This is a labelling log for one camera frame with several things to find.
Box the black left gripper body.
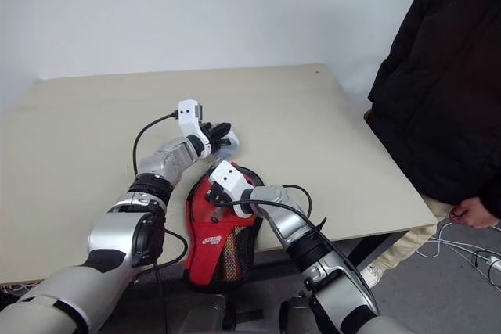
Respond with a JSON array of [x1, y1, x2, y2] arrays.
[[199, 124, 221, 155]]

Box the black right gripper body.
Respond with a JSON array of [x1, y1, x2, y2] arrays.
[[213, 188, 236, 214]]

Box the red black mesh bag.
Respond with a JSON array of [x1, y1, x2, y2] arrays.
[[183, 160, 264, 293]]

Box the bystander bare hand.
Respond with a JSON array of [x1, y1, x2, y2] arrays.
[[449, 196, 499, 230]]

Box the dark grey rounded block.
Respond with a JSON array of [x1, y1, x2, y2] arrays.
[[279, 296, 315, 334], [182, 293, 236, 334]]

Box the black table leg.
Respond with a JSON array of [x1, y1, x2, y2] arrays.
[[347, 230, 409, 273]]

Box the bystander white shoe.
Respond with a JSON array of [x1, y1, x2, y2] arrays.
[[358, 264, 383, 289]]

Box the bystander beige trousers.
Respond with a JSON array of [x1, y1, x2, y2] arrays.
[[369, 192, 448, 273]]

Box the person in black jacket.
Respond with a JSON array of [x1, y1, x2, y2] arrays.
[[367, 0, 501, 220]]

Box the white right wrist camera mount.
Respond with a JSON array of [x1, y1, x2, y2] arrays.
[[209, 160, 258, 218]]

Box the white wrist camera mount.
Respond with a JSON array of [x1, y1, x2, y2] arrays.
[[209, 160, 258, 218], [178, 99, 213, 155]]

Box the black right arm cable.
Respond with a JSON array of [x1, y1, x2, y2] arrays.
[[213, 183, 383, 318]]

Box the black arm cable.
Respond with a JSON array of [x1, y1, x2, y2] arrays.
[[132, 113, 189, 334], [213, 183, 383, 318]]

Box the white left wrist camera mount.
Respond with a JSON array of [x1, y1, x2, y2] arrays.
[[178, 99, 213, 155]]

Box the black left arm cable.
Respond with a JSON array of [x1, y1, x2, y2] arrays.
[[132, 113, 189, 334]]

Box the white floor cable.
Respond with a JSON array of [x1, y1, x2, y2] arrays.
[[414, 219, 501, 272]]

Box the black floor cable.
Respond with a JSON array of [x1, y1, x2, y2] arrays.
[[471, 250, 495, 285]]

